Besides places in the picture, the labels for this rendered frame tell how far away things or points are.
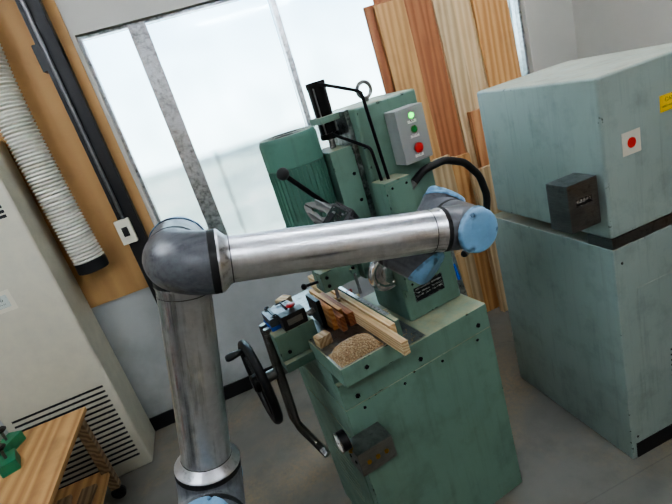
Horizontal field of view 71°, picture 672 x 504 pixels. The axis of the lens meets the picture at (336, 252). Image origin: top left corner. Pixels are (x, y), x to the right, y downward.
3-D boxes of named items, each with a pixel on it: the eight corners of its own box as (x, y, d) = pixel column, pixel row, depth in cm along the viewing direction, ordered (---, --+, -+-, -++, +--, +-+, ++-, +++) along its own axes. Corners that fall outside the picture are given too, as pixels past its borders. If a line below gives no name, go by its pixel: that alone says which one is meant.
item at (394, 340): (315, 295, 178) (312, 286, 176) (320, 293, 178) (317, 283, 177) (404, 356, 125) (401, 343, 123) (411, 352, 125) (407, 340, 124)
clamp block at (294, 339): (269, 345, 158) (260, 322, 155) (304, 327, 162) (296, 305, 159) (284, 363, 145) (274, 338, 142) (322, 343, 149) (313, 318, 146)
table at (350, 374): (253, 330, 179) (247, 316, 177) (322, 296, 189) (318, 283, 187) (316, 406, 126) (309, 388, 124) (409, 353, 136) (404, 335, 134)
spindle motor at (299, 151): (282, 236, 154) (250, 143, 144) (329, 217, 160) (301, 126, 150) (302, 246, 139) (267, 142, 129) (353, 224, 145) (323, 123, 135)
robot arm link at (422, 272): (449, 251, 112) (430, 289, 113) (403, 229, 116) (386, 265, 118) (442, 249, 103) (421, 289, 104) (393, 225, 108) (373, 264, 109)
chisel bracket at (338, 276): (318, 292, 158) (310, 269, 155) (353, 275, 163) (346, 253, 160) (327, 298, 151) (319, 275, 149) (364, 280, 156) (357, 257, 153)
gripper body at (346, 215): (333, 198, 115) (375, 219, 110) (343, 209, 123) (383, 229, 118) (317, 225, 114) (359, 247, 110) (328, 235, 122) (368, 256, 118)
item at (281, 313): (264, 322, 154) (258, 308, 152) (294, 308, 158) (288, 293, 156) (277, 336, 142) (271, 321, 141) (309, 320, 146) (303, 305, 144)
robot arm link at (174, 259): (126, 248, 75) (505, 199, 90) (137, 230, 86) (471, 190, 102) (140, 315, 78) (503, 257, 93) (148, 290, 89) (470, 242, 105)
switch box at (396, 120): (395, 165, 145) (382, 113, 140) (421, 154, 148) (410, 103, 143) (407, 165, 139) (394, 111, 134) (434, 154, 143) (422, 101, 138)
